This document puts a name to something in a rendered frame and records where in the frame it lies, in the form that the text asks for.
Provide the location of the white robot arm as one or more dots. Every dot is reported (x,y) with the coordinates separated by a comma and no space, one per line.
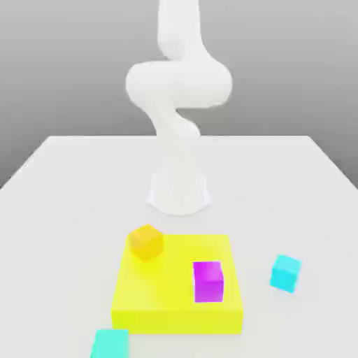
(179,84)

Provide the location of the small orange cube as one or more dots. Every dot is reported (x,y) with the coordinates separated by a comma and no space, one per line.
(146,242)

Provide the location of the small magenta cube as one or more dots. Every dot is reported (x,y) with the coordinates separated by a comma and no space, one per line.
(208,282)

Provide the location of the small cyan cube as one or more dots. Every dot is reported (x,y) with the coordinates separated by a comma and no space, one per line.
(285,274)

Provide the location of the small turquoise cube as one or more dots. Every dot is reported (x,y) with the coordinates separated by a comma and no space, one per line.
(110,344)

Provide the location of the large yellow box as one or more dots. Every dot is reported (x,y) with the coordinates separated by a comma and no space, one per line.
(167,291)

